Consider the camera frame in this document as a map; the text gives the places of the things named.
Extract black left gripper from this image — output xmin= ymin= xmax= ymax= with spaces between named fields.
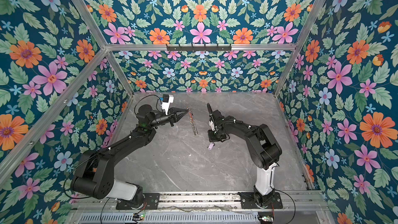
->
xmin=148 ymin=107 xmax=187 ymax=129

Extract purple tag key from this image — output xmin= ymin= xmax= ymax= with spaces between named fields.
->
xmin=208 ymin=142 xmax=215 ymax=150

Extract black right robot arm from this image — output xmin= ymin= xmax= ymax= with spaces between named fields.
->
xmin=207 ymin=103 xmax=283 ymax=208

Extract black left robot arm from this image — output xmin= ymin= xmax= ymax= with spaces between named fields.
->
xmin=70 ymin=104 xmax=189 ymax=202

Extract aluminium left top beam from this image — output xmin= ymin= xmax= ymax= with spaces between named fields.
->
xmin=1 ymin=48 xmax=107 ymax=188

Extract aluminium beam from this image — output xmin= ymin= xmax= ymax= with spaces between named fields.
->
xmin=105 ymin=44 xmax=297 ymax=52
xmin=1 ymin=48 xmax=107 ymax=188

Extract aluminium back top beam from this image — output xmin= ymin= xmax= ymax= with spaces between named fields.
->
xmin=105 ymin=44 xmax=297 ymax=52

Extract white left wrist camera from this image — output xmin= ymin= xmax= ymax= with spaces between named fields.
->
xmin=161 ymin=94 xmax=174 ymax=115

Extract black hook rail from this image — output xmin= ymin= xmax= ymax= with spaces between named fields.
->
xmin=166 ymin=44 xmax=232 ymax=52

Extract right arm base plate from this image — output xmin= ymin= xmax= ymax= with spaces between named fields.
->
xmin=238 ymin=192 xmax=283 ymax=209

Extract white perforated cable duct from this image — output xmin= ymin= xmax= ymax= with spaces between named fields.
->
xmin=78 ymin=212 xmax=260 ymax=224

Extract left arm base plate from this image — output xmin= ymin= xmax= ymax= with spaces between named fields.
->
xmin=116 ymin=193 xmax=160 ymax=211

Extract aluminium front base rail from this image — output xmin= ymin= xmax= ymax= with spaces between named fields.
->
xmin=66 ymin=191 xmax=333 ymax=215

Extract aluminium back left post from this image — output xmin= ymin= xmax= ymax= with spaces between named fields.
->
xmin=71 ymin=0 xmax=134 ymax=97

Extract aluminium post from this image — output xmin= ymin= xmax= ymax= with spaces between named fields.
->
xmin=71 ymin=0 xmax=134 ymax=97
xmin=274 ymin=0 xmax=326 ymax=98

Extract aluminium back right post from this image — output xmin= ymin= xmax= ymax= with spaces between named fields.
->
xmin=274 ymin=0 xmax=326 ymax=98

